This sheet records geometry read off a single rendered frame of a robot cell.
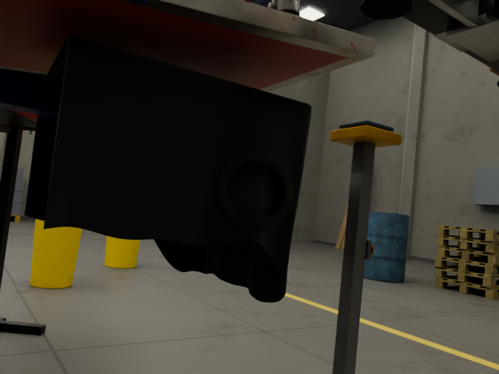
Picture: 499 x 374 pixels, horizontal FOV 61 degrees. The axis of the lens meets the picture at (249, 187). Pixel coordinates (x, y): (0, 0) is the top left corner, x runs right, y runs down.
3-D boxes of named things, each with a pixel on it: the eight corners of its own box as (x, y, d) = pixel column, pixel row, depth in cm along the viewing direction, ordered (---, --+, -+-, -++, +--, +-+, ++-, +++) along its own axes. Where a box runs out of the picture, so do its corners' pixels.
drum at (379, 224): (347, 274, 596) (353, 209, 601) (377, 274, 628) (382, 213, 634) (384, 283, 542) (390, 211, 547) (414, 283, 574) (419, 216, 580)
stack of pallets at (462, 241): (477, 286, 625) (480, 230, 630) (536, 297, 559) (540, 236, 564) (430, 286, 562) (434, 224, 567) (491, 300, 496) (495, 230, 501)
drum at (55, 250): (28, 289, 300) (39, 211, 304) (22, 280, 329) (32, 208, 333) (80, 289, 320) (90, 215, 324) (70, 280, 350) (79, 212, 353)
